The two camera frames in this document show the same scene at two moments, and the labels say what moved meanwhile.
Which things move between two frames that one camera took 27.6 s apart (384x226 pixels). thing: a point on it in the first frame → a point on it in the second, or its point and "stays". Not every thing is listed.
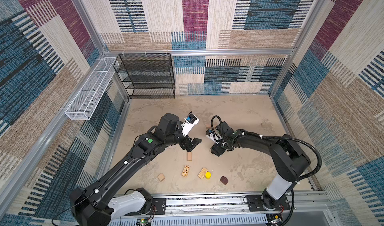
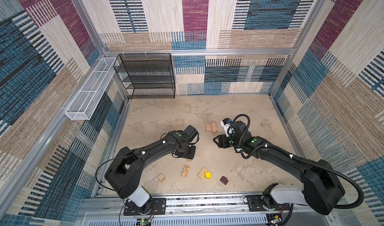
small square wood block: (161, 177) stays
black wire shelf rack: (147, 76) stays
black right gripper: (217, 150) → (222, 140)
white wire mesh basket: (86, 99) stays
